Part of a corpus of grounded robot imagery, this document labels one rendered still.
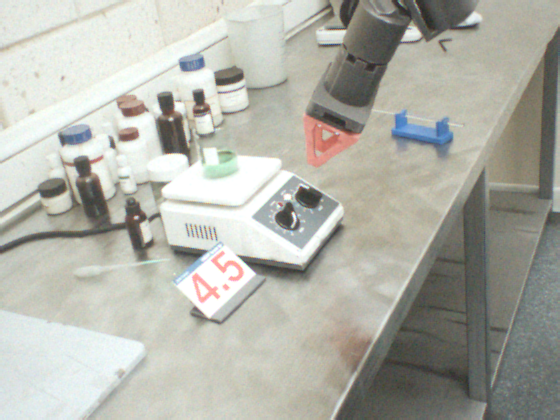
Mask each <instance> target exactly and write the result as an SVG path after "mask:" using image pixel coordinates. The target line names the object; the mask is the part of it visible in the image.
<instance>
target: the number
mask: <svg viewBox="0 0 560 420"><path fill-rule="evenodd" d="M249 273H250V270H249V269H247V268H246V267H245V266H244V264H243V263H241V262H240V261H238V259H237V258H236V257H234V256H233V255H232V253H231V252H230V251H229V250H227V249H226V248H225V246H224V247H222V248H221V249H220V250H219V251H218V252H216V253H215V254H214V255H213V257H210V258H209V259H208V260H207V262H205V263H203V264H202V265H201V266H200V267H199V268H198V269H196V270H194V272H193V273H192V274H191V275H190V276H187V278H186V279H185V280H183V281H182V282H181V283H180V284H179V285H180V286H181V288H183V289H184V290H185V291H186V292H187V293H188V294H189V295H191V296H192V297H193V298H194V300H195V301H197V302H198V303H199V304H200V306H201V307H203V308H204V309H205V310H206V312H208V311H209V310H210V309H211V308H212V307H213V306H214V305H216V304H217V303H218V302H219V301H220V300H221V299H222V298H223V297H224V296H225V294H227V293H229V292H230V291H231V289H232V288H234V287H235V286H236V285H237V284H238V282H241V281H242V280H243V279H244V277H245V276H246V275H248V274H249Z"/></svg>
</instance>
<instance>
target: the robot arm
mask: <svg viewBox="0 0 560 420"><path fill-rule="evenodd" d="M329 1H330V3H331V5H332V6H333V7H334V11H335V13H337V15H338V17H339V19H340V21H341V23H342V24H343V26H345V27H346V28H347V29H346V33H345V35H344V37H343V43H342V44H341V45H340V46H339V49H338V51H337V54H336V55H335V57H334V59H333V62H330V63H329V65H328V66H327V68H326V71H325V73H323V74H322V76H321V78H320V80H319V83H318V84H317V86H316V87H315V89H314V91H313V95H312V97H311V100H310V101H309V103H308V105H307V107H306V110H305V112H304V114H303V125H304V131H305V137H306V159H307V164H310V165H312V166H314V167H316V168H319V167H320V166H321V165H322V164H325V163H326V162H327V161H328V160H330V159H331V157H334V156H336V155H337V154H338V153H340V152H341V151H344V150H345V149H347V148H349V147H350V146H351V145H353V144H356V143H357V141H358V140H359V138H360V136H361V133H362V132H363V128H364V126H365V125H366V123H367V121H368V119H369V118H370V112H371V110H372V108H373V106H374V103H375V99H376V96H377V91H378V88H379V86H380V85H379V84H380V82H381V80H382V79H383V77H384V73H385V72H386V70H387V66H388V63H389V62H391V59H392V58H393V56H394V54H395V52H396V51H397V49H398V47H399V44H400V42H401V40H402V38H403V37H404V35H405V33H406V30H407V28H408V26H409V24H410V23H411V21H413V23H414V25H415V27H416V28H417V30H419V31H420V34H421V36H423V38H424V39H425V40H426V43H428V42H429V41H431V40H432V39H434V38H435V37H436V36H438V35H441V33H443V32H444V31H446V30H448V29H449V28H452V27H456V26H458V25H460V24H461V23H463V22H464V21H465V20H466V19H468V18H469V17H470V16H471V15H472V13H473V11H474V10H475V9H476V7H477V5H478V2H479V1H480V0H414V1H415V2H414V1H413V0H329ZM398 1H400V2H401V4H400V2H398ZM415 4H416V6H417V8H418V9H419V11H420V13H421V14H420V13H419V11H418V9H417V8H416V6H415ZM401 5H402V6H403V7H402V6H401ZM323 130H325V131H327V132H331V133H332V134H331V136H330V137H329V138H327V139H325V140H324V139H323ZM315 150H317V151H321V152H323V153H322V154H321V155H320V156H317V155H316V154H315Z"/></svg>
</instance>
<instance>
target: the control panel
mask: <svg viewBox="0 0 560 420"><path fill-rule="evenodd" d="M300 184H305V185H306V186H308V187H310V188H313V187H312V186H311V185H310V184H308V183H306V182H304V181H302V180H301V179H300V178H299V177H297V176H291V177H290V178H289V179H288V180H287V182H285V183H284V184H283V185H282V186H281V188H279V189H278V190H277V191H276V192H275V194H274V195H272V196H271V197H270V198H269V200H268V201H266V202H265V203H264V204H263V206H262V207H260V208H259V209H258V210H257V211H256V213H254V214H253V215H252V216H251V218H252V219H254V220H256V221H257V222H258V223H260V224H261V225H263V226H265V227H267V228H268V229H269V230H270V231H272V232H275V234H277V235H279V236H280V237H281V238H284V239H285V240H287V241H288V242H289V243H291V244H294V246H296V247H297V248H299V249H300V250H302V249H303V248H304V247H305V246H306V244H307V243H308V242H309V241H310V240H311V238H312V237H313V236H314V235H315V233H316V232H318V231H319V228H320V227H321V226H323V224H324V223H325V221H326V220H327V219H328V218H329V217H330V216H331V213H333V212H334V211H335V209H336V208H337V207H338V206H339V204H340V203H339V202H337V201H335V200H333V199H331V197H329V196H328V195H325V194H324V193H322V192H321V193H322V194H323V196H322V198H321V200H320V201H319V205H318V207H315V208H307V207H303V206H301V205H300V204H299V203H298V202H297V201H296V200H295V194H296V191H297V189H298V187H299V185H300ZM285 195H290V196H291V199H290V200H288V199H286V198H285ZM278 202H282V203H283V205H284V206H283V207H279V206H278V204H277V203H278ZM287 202H291V203H292V204H293V206H294V211H295V213H296V215H297V216H298V217H299V219H300V226H299V228H298V229H296V230H294V231H289V230H286V229H283V228H281V226H279V225H278V224H277V223H276V222H275V214H276V213H277V212H279V211H281V210H283V208H284V207H285V205H286V203H287Z"/></svg>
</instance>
